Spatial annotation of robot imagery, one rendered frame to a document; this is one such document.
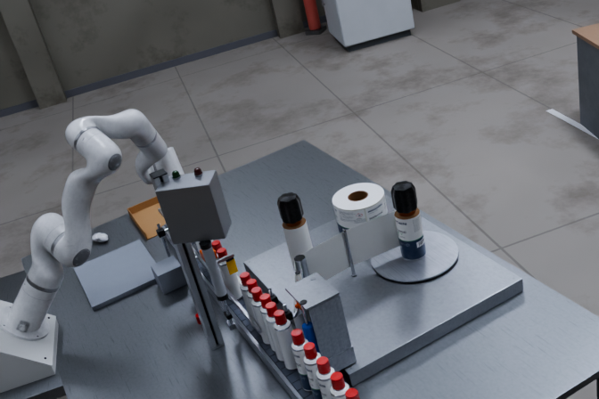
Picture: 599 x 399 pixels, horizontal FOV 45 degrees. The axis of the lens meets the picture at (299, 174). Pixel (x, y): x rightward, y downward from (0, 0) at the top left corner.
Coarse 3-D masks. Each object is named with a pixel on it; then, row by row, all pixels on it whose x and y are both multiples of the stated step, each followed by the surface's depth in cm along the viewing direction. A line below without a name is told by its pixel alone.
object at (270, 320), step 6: (270, 306) 218; (276, 306) 219; (270, 312) 218; (270, 318) 219; (270, 324) 219; (270, 330) 221; (276, 342) 222; (276, 348) 224; (276, 354) 226; (282, 360) 225
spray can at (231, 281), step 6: (222, 252) 251; (222, 264) 253; (222, 270) 254; (222, 276) 256; (228, 276) 255; (234, 276) 256; (228, 282) 256; (234, 282) 257; (228, 288) 257; (234, 288) 257; (234, 294) 258; (240, 294) 259
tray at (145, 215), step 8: (152, 200) 351; (128, 208) 346; (136, 208) 348; (144, 208) 350; (152, 208) 348; (136, 216) 344; (144, 216) 343; (152, 216) 341; (160, 216) 339; (136, 224) 336; (144, 224) 336; (152, 224) 334; (160, 224) 332; (144, 232) 321; (152, 232) 327
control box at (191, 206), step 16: (192, 176) 217; (208, 176) 215; (160, 192) 214; (176, 192) 213; (192, 192) 212; (208, 192) 212; (176, 208) 216; (192, 208) 215; (208, 208) 214; (224, 208) 221; (176, 224) 218; (192, 224) 218; (208, 224) 217; (224, 224) 219; (176, 240) 221; (192, 240) 221
